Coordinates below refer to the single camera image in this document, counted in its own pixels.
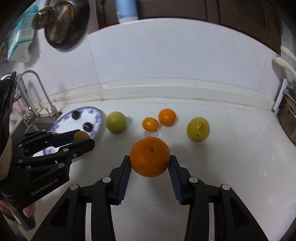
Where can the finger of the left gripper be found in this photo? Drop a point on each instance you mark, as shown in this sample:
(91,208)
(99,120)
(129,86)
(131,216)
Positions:
(44,140)
(76,148)

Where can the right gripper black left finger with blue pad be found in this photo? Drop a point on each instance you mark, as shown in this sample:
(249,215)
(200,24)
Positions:
(66,220)

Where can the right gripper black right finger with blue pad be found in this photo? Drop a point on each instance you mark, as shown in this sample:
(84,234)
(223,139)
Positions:
(232,219)

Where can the small brown-yellow fruit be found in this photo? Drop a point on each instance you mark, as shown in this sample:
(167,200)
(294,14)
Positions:
(80,136)

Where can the large orange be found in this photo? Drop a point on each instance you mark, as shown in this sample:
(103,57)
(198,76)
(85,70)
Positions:
(150,157)

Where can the person's hand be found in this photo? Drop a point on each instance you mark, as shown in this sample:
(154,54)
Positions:
(6,209)

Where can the steel sink basin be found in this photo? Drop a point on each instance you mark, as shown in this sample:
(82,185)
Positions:
(44,122)

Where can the blue white porcelain plate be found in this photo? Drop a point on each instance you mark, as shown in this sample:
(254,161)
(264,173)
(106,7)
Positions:
(88,114)

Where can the tall steel faucet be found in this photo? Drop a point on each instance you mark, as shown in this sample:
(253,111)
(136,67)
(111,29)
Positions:
(38,92)

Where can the dark plum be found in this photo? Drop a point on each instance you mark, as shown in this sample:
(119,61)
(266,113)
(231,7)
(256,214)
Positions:
(76,114)
(88,127)

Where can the green pear left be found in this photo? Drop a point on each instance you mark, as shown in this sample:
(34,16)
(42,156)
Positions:
(116,122)

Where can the small orange tangerine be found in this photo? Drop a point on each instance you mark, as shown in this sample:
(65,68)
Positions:
(150,124)

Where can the tissue paper pack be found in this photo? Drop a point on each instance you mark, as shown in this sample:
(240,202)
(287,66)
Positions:
(22,36)

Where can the large yellow-green pear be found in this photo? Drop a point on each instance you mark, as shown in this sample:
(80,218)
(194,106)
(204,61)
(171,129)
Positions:
(198,129)

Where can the medium orange tangerine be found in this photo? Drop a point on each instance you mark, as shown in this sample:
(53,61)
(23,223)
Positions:
(167,117)

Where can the black frying pan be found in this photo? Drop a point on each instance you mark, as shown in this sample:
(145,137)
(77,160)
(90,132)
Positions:
(67,24)

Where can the brass small saucepan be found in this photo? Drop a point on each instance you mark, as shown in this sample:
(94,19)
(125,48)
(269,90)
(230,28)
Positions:
(42,18)

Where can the steel pot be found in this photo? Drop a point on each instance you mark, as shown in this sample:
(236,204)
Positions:
(287,119)

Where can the blue lotion pump bottle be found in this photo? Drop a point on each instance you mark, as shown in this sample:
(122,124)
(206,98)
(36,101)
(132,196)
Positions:
(126,10)

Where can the white rack bracket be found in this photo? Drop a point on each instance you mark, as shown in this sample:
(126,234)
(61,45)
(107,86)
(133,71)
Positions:
(276,106)

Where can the cream knife handle lower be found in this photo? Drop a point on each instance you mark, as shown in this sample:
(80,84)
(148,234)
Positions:
(279,61)

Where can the cream knife handle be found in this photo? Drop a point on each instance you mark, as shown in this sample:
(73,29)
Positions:
(288,53)
(279,61)

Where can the cream knife handle upper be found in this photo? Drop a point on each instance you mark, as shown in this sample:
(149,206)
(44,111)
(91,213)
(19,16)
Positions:
(288,53)

